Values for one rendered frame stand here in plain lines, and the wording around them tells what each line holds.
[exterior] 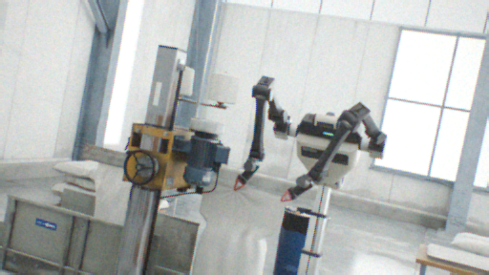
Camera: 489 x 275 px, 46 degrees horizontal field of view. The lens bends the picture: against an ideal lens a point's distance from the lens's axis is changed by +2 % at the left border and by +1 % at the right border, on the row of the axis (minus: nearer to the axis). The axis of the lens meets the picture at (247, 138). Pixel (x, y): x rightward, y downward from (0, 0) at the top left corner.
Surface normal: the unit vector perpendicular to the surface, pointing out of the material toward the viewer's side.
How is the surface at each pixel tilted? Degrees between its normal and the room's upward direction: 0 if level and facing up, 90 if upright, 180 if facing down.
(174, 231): 90
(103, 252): 90
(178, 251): 90
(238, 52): 90
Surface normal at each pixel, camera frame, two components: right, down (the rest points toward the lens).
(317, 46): -0.33, -0.01
